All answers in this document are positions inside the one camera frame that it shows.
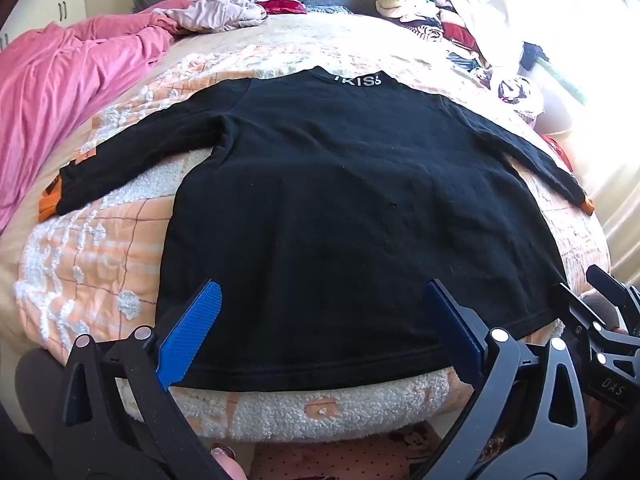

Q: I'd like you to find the black garment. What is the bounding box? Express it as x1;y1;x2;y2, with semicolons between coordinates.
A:
520;42;548;73

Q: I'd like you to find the red fabric item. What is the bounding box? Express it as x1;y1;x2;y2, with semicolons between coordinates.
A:
542;132;576;176

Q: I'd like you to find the pile of mixed clothes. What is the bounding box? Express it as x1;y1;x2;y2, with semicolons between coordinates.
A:
375;0;501;76

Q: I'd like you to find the cream wardrobe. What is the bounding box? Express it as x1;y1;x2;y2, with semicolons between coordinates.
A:
0;0;136;56

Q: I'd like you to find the white laundry basket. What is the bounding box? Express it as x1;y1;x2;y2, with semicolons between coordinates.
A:
530;95;576;136

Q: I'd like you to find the pink duvet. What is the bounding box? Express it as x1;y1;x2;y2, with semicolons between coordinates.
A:
0;7;196;233

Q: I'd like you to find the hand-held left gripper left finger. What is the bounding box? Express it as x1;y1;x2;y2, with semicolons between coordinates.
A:
59;280;236;480

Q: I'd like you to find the person's left hand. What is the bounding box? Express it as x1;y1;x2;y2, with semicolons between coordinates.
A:
210;442;248;480

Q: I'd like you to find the black long-sleeve shirt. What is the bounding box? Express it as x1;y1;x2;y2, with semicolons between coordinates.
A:
39;66;596;393

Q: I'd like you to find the orange and white tufted blanket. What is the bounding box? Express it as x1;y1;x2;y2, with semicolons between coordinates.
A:
12;42;613;443

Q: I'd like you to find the black and white printed cloth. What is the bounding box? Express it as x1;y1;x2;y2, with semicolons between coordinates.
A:
480;67;543;121

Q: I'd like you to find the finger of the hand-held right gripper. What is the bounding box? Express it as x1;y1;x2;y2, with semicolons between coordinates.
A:
552;282;608;346
586;264;640;321

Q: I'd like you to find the bed with beige sheet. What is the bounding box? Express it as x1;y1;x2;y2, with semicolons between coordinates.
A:
0;7;616;446

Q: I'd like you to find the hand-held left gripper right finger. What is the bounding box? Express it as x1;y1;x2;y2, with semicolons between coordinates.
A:
422;279;588;480

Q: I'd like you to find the red garment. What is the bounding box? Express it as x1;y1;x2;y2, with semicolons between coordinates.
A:
257;0;308;17

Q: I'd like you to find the mauve crumpled garment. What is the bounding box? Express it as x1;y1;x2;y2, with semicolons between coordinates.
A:
170;0;268;36

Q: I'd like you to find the green striped cloth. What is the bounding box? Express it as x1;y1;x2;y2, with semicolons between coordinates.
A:
537;55;587;106

